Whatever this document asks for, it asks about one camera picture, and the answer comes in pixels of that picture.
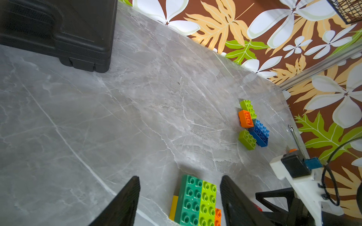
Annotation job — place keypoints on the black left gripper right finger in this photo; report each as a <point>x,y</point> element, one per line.
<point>237,207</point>

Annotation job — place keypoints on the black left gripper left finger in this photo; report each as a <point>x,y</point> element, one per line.
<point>122,209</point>

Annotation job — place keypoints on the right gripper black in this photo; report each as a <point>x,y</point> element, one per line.
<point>283,203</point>

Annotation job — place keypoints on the lime green long lego brick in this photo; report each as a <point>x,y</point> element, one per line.
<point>207,204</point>

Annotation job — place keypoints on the dark green lego brick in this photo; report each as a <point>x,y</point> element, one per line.
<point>188,205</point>

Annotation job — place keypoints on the yellow lego brick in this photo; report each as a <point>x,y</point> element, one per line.
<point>173,208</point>

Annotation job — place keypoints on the dark blue upturned lego brick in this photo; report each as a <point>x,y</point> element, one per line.
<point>260,133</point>

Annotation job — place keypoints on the lime green lego brick front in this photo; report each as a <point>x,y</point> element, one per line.
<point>247,140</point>

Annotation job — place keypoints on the orange upturned lego brick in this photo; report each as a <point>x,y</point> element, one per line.
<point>245,119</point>

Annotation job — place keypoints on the silver combination wrench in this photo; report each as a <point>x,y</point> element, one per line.
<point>290,128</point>

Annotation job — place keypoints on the black plastic tool case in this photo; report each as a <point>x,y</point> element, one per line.
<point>79,33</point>

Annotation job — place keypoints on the aluminium frame post right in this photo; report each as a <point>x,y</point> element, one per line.
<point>323,65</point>

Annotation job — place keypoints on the black wire basket centre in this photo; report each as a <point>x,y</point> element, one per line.
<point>350,11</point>

